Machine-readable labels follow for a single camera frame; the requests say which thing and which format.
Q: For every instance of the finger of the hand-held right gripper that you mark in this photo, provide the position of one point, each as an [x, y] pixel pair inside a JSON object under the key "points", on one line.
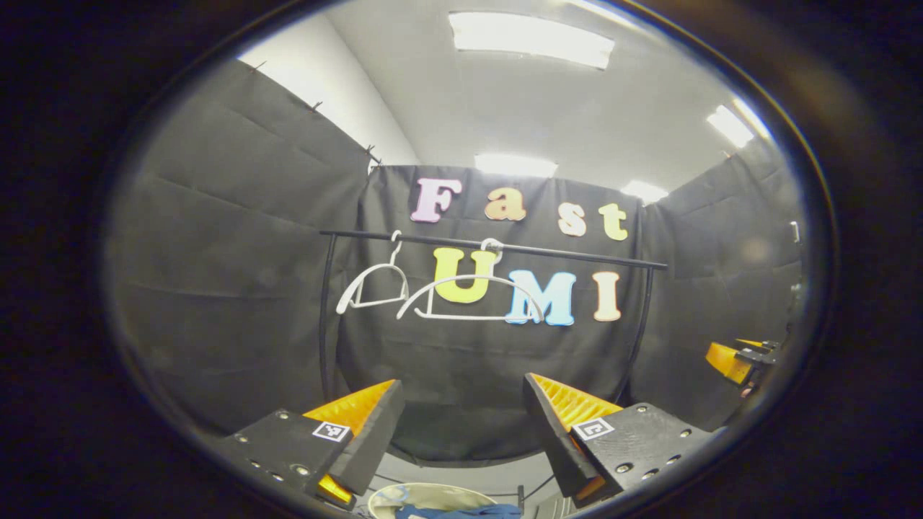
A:
{"points": [[753, 344], [725, 362]]}

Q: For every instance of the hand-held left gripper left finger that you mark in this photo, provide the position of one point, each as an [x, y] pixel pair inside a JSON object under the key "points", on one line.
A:
{"points": [[371, 432]]}

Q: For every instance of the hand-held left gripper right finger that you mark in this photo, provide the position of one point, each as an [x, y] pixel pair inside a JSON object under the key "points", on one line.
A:
{"points": [[551, 425]]}

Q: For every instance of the beige laundry hamper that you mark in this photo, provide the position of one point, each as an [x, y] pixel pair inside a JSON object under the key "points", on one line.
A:
{"points": [[433, 496]]}

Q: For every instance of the white plastic clothes hanger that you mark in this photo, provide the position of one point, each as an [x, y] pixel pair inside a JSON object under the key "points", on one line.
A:
{"points": [[368, 272], [461, 280]]}

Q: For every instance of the black metal clothes rack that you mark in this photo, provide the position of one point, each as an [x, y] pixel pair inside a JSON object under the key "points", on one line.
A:
{"points": [[577, 254]]}

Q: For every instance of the black backdrop cloth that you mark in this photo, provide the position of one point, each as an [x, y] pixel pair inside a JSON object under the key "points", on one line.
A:
{"points": [[238, 288]]}

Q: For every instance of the large ceiling light panel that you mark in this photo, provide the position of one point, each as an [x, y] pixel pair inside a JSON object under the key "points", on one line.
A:
{"points": [[530, 40]]}

